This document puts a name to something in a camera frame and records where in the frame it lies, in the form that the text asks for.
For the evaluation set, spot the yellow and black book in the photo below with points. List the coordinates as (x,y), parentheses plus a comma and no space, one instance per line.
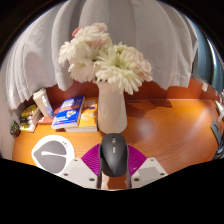
(28,110)

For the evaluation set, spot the white flower bouquet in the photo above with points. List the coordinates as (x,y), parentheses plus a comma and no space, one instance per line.
(113,66)

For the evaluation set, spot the black remote control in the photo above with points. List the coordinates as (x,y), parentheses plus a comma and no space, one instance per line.
(216,132)

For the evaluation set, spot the white ceramic vase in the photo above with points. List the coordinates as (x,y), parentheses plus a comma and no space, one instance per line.
(111,113)

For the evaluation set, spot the orange-yellow book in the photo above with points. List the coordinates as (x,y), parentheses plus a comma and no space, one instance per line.
(90,115)

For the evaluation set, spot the white curtain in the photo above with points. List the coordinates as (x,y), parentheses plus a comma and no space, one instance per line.
(150,30)

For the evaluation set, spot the white wall socket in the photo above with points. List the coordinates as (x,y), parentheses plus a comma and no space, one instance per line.
(205,86)

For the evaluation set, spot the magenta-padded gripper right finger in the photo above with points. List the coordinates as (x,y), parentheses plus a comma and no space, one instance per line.
(148,171)

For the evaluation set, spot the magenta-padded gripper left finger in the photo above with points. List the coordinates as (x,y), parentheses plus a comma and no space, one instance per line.
(78,173)

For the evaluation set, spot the yellow and white book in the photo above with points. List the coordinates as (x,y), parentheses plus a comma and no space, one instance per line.
(28,127)

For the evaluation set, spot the black computer mouse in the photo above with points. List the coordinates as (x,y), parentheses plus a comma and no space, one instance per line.
(113,156)

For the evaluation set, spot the red-brown book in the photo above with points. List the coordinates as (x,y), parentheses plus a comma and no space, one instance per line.
(45,120)

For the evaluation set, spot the cream lidded tumbler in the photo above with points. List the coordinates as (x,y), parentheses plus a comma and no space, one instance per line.
(39,100)

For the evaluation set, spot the dark green can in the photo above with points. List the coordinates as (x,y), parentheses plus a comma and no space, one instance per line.
(15,129)

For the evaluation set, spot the white and grey mouse pad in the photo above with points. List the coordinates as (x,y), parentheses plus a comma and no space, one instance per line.
(50,155)

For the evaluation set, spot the dark window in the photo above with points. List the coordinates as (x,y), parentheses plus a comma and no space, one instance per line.
(206,56)

